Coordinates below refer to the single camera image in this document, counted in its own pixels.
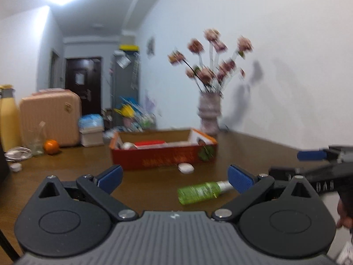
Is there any grey side door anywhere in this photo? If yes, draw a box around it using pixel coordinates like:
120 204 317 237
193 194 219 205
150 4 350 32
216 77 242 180
50 49 60 89

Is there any colourful toy pile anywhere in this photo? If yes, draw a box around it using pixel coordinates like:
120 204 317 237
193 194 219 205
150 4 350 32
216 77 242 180
113 97 156 132

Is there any beige storage box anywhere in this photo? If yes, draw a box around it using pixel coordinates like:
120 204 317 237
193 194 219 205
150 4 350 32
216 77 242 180
80 129 105 147

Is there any red and white flat case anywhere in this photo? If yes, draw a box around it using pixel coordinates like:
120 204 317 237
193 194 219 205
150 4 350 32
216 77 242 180
135 140 167 148

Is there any white coiled cable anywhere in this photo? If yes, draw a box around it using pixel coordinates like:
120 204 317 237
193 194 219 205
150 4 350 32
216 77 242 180
5 146 32 162

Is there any grey refrigerator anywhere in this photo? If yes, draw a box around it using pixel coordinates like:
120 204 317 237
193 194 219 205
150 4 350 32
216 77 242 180
110 51 140 127

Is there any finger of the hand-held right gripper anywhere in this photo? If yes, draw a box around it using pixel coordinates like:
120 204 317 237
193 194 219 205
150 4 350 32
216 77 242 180
297 148 342 162

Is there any black monitor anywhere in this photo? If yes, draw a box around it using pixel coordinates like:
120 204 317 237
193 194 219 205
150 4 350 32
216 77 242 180
0 144 11 188

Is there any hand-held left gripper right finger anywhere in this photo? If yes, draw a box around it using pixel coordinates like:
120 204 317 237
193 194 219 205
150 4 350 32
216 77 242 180
211 164 322 223

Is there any orange fruit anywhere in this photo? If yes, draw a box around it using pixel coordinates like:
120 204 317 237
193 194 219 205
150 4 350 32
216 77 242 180
43 139 60 155

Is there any blue tissue pack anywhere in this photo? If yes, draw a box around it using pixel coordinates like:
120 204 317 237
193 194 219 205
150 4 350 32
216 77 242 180
79 114 104 130

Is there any peach hard-shell suitcase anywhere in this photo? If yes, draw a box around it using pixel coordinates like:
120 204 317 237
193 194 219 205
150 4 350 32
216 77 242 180
19 89 82 147

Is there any artificial pink flower bouquet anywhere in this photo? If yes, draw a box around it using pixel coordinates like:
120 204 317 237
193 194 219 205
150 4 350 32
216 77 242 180
168 28 253 96

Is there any pink ribbed vase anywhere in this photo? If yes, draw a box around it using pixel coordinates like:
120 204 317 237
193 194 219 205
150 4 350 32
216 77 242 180
197 92 222 136

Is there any dark brown entrance door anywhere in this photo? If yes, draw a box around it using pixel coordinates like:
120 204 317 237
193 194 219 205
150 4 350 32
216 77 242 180
65 57 102 116

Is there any clear drinking glass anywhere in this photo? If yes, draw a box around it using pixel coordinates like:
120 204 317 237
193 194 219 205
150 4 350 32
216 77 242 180
28 121 46 156

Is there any green spray bottle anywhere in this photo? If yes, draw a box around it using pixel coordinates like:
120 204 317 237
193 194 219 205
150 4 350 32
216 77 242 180
177 180 235 205

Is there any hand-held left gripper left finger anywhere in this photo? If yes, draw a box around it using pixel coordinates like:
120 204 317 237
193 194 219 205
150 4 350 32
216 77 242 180
39 164 138 223

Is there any person's right hand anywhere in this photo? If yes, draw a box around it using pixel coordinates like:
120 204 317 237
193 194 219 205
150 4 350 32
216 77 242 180
337 190 353 228

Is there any red cardboard box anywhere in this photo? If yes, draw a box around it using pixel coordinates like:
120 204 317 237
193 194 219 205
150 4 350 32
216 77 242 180
109 128 219 171

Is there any yellow thermos jug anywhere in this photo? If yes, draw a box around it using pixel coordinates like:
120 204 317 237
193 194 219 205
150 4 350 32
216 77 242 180
0 85 21 152

